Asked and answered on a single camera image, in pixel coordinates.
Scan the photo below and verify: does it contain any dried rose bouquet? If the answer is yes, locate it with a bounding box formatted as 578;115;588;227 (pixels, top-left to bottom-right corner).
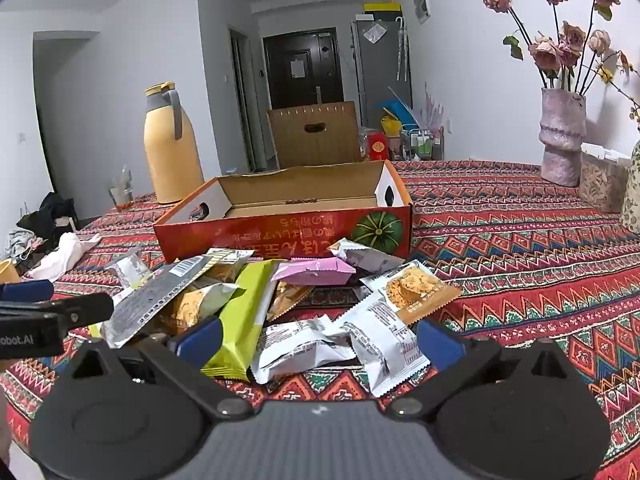
475;0;640;96

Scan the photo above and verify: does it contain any clear storage container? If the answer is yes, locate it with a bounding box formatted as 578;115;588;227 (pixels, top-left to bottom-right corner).
578;142;632;214

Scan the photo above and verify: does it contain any wire rack with bottles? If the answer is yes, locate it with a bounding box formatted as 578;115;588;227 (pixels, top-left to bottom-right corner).
400;127;445;162

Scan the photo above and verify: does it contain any pile of clothes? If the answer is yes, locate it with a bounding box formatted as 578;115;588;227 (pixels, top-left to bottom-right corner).
4;191;78;261

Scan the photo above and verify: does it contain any white umbrella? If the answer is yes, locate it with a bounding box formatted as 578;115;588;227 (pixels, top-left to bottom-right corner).
395;16;409;82

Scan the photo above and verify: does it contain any red gift box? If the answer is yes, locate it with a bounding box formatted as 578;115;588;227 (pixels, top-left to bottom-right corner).
368;132;390;161

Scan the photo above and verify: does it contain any grey barcode snack packet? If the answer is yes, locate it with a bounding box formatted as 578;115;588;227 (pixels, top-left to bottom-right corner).
100;255;213;348

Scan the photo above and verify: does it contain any brown cracker snack packet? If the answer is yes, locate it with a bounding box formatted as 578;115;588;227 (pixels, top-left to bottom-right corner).
170;282;242;333
359;261;463;326
267;281;313;322

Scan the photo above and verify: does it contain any yellow thermos jug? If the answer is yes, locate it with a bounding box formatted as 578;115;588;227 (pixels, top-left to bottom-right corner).
143;82;206;205

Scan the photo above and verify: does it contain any yellow striped snack packet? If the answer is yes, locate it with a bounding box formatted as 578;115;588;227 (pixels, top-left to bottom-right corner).
204;248;255;281

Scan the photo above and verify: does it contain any small white snack packet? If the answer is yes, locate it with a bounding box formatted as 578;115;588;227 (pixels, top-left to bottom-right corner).
106;247;153;288

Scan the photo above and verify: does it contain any yellow and black box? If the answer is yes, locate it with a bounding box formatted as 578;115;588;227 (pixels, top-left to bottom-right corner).
363;2;404;22

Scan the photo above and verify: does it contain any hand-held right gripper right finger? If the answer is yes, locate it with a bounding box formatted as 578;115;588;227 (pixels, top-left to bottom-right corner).
387;319;568;423

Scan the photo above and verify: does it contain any glass cup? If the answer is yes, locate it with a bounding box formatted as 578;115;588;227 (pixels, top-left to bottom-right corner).
108;169;135;209

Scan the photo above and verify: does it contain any pink snack packet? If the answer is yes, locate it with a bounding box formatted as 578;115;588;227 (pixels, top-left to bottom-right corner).
271;256;357;287

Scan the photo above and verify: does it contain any floral patterned jar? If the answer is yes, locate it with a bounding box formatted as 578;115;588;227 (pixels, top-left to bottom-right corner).
619;139;640;236

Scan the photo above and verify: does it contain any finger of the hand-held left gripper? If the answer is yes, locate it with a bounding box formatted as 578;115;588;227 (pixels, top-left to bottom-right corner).
0;280;54;303
0;292;116;333

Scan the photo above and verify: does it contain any orange cardboard box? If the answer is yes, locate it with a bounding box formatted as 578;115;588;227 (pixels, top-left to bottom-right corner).
152;160;415;264

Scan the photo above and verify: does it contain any green snack packet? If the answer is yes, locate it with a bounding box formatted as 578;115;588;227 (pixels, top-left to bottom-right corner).
201;260;287;382

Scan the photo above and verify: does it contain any blue plastic item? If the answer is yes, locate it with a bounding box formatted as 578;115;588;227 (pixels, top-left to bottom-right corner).
378;99;420;127

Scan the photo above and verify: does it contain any pink vase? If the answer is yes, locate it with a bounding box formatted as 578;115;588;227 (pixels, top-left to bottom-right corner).
538;87;587;187

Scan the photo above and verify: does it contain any grey refrigerator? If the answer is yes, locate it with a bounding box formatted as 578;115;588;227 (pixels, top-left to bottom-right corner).
351;16;414;128

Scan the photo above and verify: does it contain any dark door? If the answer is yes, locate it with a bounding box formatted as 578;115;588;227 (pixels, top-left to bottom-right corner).
263;29;347;111

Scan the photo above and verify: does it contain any white cloth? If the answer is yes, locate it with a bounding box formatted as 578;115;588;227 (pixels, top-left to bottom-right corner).
24;232;102;282

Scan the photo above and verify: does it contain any silver crinkled snack packet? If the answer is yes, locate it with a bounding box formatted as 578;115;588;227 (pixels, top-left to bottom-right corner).
330;239;407;277

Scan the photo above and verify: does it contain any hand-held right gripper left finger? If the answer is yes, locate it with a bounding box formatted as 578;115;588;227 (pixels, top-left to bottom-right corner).
70;316;254;423

